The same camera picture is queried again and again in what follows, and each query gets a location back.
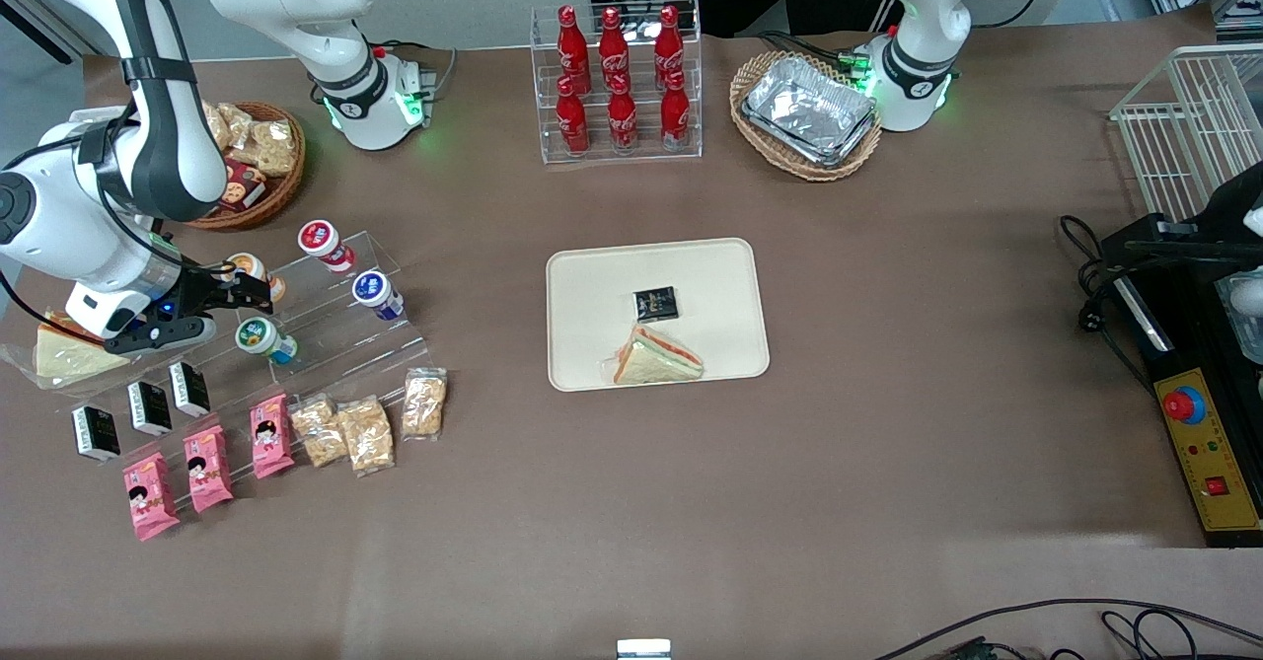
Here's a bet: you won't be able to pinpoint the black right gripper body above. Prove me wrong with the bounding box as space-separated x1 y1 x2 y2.
166 267 233 321

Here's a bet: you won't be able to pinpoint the green gum bottle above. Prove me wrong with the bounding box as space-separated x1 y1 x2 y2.
235 317 299 367

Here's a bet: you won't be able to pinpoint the orange gum bottle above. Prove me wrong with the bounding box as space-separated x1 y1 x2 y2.
225 253 288 306

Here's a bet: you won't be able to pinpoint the red gum bottle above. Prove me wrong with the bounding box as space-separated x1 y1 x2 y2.
298 219 356 274

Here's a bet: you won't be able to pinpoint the blue gum bottle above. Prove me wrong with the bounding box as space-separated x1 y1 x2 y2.
352 270 406 322

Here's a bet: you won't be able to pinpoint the beige plastic tray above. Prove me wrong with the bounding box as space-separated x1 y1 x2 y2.
546 238 771 393

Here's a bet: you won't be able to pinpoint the clear acrylic stepped stand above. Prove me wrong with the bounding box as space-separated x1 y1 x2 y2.
59 231 435 444

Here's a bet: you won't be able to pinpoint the black and white snack box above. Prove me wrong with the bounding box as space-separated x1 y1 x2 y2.
71 404 121 464
126 381 174 437
168 361 211 418

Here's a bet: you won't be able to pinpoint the red cookie box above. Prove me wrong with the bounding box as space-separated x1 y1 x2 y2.
219 162 267 212

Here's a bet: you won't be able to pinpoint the dark brown wicker basket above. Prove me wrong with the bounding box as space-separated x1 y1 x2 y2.
183 101 307 232

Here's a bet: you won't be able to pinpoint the pink cartoon snack packet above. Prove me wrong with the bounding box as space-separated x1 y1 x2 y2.
184 425 235 514
250 393 296 480
122 453 182 542

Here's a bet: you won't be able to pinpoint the plastic wrapped triangle sandwich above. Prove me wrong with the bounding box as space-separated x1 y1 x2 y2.
0 310 134 390
600 322 706 387

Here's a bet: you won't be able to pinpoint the red cola bottle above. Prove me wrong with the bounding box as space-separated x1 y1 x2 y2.
556 76 591 155
599 7 632 89
607 78 639 156
556 5 591 94
654 5 685 84
659 70 692 153

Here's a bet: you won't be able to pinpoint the small black square packet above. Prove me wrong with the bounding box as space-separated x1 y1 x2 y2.
633 286 682 322

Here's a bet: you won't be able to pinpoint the clear acrylic bottle rack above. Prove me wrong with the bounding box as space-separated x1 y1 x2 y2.
530 0 704 165

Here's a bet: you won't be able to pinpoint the light tan wicker basket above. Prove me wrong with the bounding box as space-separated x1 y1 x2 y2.
730 50 884 183

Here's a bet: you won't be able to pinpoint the stacked aluminium foil containers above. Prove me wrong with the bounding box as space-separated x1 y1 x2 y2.
742 56 879 166

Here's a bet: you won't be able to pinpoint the red emergency stop button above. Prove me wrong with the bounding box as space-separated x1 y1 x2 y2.
1162 386 1207 426

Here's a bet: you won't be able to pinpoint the black and yellow control box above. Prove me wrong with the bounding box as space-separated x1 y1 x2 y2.
1100 211 1263 550

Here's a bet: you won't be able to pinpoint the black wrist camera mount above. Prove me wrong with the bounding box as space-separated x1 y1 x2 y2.
104 317 218 357

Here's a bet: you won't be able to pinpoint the black power cable with plug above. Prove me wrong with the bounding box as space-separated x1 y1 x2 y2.
1059 212 1121 337

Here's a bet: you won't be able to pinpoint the thin black cable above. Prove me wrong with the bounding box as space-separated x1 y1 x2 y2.
873 597 1263 660

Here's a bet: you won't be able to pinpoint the white wire rack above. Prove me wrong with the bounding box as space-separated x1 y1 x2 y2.
1110 43 1263 222

